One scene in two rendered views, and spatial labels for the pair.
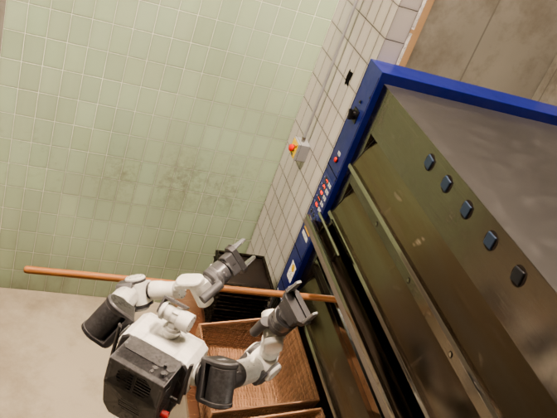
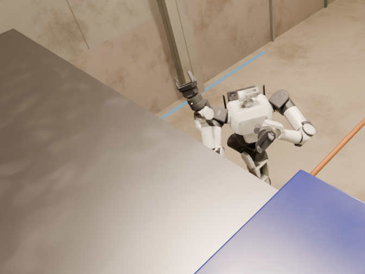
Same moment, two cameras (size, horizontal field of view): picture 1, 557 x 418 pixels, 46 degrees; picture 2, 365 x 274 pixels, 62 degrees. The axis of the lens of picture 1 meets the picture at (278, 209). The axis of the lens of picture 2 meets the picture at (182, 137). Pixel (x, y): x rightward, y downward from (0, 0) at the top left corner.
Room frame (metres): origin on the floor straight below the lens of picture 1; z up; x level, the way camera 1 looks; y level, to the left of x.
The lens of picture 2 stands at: (3.08, -0.41, 2.55)
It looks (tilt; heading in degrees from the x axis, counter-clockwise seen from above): 40 degrees down; 175
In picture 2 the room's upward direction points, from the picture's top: 17 degrees counter-clockwise
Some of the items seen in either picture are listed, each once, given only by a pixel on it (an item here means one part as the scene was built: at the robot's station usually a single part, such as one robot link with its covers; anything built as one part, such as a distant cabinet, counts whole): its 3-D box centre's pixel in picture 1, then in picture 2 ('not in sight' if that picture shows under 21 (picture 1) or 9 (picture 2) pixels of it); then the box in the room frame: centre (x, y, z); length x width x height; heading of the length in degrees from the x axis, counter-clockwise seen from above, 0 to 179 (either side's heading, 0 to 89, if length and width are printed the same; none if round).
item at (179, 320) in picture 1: (176, 319); (246, 96); (1.63, 0.18, 1.46); 0.10 x 0.07 x 0.09; 79
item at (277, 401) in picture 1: (251, 370); not in sight; (2.32, -0.16, 0.72); 0.56 x 0.49 x 0.28; 23
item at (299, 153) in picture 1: (299, 148); not in sight; (3.27, 0.01, 1.46); 0.10 x 0.07 x 0.10; 23
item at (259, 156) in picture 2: not in sight; (245, 144); (1.54, 0.16, 1.00); 0.28 x 0.13 x 0.18; 24
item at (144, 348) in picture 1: (152, 372); (247, 116); (1.57, 0.20, 1.26); 0.34 x 0.30 x 0.36; 79
